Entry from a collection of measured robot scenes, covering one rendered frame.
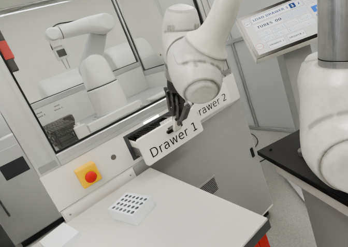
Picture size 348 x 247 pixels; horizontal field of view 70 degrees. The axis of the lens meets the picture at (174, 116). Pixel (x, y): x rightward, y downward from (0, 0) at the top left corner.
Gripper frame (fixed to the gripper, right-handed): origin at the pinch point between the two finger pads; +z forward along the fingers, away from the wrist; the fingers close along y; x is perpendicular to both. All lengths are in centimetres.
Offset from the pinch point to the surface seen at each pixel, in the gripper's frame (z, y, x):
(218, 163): 42.3, -5.4, -25.7
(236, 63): 74, 81, -155
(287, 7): -13, 21, -101
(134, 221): 6.6, -17.5, 31.1
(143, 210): 6.6, -16.5, 27.1
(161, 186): 13.5, -10.2, 15.7
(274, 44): -1, 12, -80
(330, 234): 8, -56, -10
